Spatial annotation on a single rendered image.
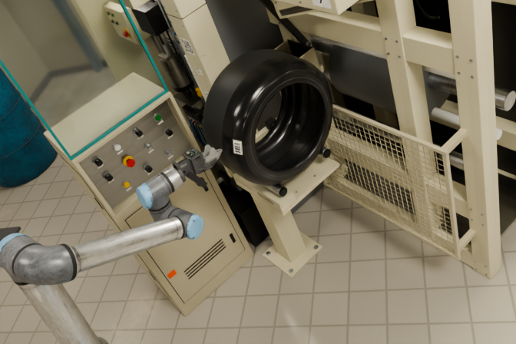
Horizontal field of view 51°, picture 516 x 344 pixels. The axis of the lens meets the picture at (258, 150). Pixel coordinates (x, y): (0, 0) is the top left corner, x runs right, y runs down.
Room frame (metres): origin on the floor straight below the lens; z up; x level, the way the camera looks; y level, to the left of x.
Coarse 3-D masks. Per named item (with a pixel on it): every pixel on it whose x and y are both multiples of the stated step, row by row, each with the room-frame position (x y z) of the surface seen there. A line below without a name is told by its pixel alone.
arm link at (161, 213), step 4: (168, 204) 1.57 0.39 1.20; (160, 208) 1.55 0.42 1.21; (164, 208) 1.55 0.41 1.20; (168, 208) 1.56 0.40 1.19; (172, 208) 1.55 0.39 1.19; (152, 212) 1.56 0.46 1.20; (156, 212) 1.55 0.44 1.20; (160, 212) 1.55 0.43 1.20; (164, 212) 1.55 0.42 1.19; (168, 212) 1.54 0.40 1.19; (152, 216) 1.57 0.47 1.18; (156, 216) 1.55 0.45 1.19; (160, 216) 1.54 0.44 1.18; (164, 216) 1.53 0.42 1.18; (156, 220) 1.55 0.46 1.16
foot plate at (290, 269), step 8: (304, 240) 2.18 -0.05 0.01; (312, 240) 2.15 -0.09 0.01; (272, 248) 2.22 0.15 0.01; (312, 248) 2.10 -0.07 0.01; (320, 248) 2.07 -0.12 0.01; (264, 256) 2.19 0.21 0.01; (272, 256) 2.16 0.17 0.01; (280, 256) 2.13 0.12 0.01; (304, 256) 2.06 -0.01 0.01; (312, 256) 2.04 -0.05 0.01; (280, 264) 2.08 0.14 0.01; (288, 264) 2.06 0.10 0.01; (296, 264) 2.03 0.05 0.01; (304, 264) 2.01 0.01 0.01; (288, 272) 2.00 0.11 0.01; (296, 272) 1.98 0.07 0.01
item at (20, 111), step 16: (0, 80) 4.25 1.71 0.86; (0, 96) 4.16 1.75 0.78; (16, 96) 4.30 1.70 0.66; (0, 112) 4.10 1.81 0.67; (16, 112) 4.19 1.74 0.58; (32, 112) 4.39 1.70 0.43; (0, 128) 4.05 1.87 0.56; (16, 128) 4.11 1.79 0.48; (32, 128) 4.22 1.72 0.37; (0, 144) 4.03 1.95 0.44; (16, 144) 4.06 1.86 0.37; (32, 144) 4.13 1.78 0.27; (48, 144) 4.26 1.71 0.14; (0, 160) 4.03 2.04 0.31; (16, 160) 4.03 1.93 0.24; (32, 160) 4.07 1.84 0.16; (48, 160) 4.15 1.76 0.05; (0, 176) 4.05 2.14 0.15; (16, 176) 4.02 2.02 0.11; (32, 176) 4.04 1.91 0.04
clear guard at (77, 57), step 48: (0, 0) 2.08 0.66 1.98; (48, 0) 2.15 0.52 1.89; (96, 0) 2.22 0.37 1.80; (0, 48) 2.04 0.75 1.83; (48, 48) 2.10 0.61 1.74; (96, 48) 2.18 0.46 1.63; (144, 48) 2.25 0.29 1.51; (48, 96) 2.06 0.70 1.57; (96, 96) 2.13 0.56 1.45; (144, 96) 2.21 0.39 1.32
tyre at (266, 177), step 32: (256, 64) 1.85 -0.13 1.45; (288, 64) 1.82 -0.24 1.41; (224, 96) 1.81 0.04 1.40; (256, 96) 1.72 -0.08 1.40; (288, 96) 2.08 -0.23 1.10; (320, 96) 1.84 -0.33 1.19; (224, 128) 1.72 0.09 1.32; (288, 128) 2.03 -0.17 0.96; (320, 128) 1.83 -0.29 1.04; (224, 160) 1.75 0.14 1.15; (256, 160) 1.66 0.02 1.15; (288, 160) 1.87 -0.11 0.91
